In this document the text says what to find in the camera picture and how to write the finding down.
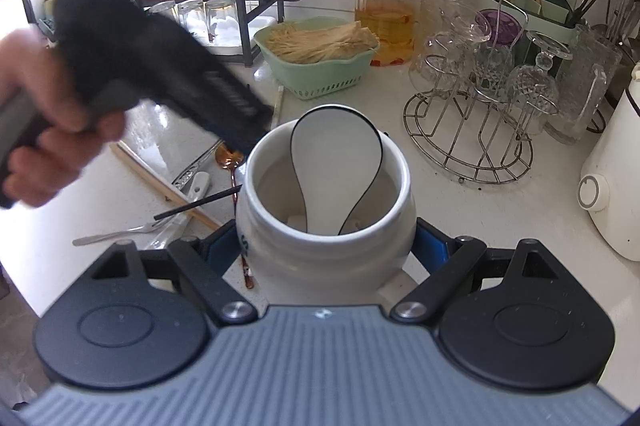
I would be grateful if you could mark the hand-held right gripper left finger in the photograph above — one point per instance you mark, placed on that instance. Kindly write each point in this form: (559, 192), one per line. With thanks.
(222, 251)

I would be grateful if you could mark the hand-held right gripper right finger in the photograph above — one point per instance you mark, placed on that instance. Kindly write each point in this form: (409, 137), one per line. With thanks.
(430, 251)

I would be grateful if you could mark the black chopstick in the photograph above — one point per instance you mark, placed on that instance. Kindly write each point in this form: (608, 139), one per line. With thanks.
(278, 106)
(200, 202)

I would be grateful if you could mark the white plastic spoon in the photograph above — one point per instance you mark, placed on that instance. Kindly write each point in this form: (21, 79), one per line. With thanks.
(200, 183)

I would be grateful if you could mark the silver metal spoon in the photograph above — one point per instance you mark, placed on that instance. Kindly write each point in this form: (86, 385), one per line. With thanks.
(187, 176)

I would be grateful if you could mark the copper spoon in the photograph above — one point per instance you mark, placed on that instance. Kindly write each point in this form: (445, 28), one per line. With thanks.
(227, 157)

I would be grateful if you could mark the wooden chopstick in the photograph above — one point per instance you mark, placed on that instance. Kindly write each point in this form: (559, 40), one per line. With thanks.
(150, 178)

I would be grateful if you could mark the white ceramic mug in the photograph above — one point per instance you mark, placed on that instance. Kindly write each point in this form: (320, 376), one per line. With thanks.
(325, 266)

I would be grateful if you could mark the silver fork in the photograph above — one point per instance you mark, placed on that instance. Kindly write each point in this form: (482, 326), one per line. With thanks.
(115, 236)

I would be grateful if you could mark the black-rimmed white ceramic spoon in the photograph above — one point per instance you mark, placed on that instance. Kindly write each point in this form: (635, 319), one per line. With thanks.
(330, 156)

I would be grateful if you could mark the person's left hand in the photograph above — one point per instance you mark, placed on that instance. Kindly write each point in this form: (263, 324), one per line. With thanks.
(35, 76)

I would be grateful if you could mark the clear drinking glass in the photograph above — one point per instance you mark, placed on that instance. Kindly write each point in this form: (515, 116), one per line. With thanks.
(162, 12)
(192, 18)
(227, 21)

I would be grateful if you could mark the white drying tray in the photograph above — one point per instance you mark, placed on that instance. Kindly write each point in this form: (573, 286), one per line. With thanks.
(260, 26)

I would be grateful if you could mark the crystal goblet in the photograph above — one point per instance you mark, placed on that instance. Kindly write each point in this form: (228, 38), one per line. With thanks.
(532, 91)

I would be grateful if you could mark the bundle of dried noodles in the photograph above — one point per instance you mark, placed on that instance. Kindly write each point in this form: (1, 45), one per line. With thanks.
(320, 41)

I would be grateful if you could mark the green plastic basket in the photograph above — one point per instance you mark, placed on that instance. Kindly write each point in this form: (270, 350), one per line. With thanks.
(320, 81)

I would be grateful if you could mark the white electric cooker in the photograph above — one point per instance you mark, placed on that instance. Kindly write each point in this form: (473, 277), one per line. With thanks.
(615, 181)

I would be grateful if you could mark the clear glass cup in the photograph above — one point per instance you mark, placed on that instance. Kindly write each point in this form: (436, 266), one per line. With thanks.
(450, 51)

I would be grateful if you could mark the ribbed glass mug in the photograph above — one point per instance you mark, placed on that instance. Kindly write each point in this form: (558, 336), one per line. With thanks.
(580, 91)

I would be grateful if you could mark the purple lidded cup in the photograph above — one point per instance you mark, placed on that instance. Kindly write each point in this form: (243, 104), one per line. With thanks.
(500, 28)

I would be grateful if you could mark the plastic jar red lid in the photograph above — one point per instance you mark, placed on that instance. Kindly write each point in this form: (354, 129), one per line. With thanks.
(387, 6)

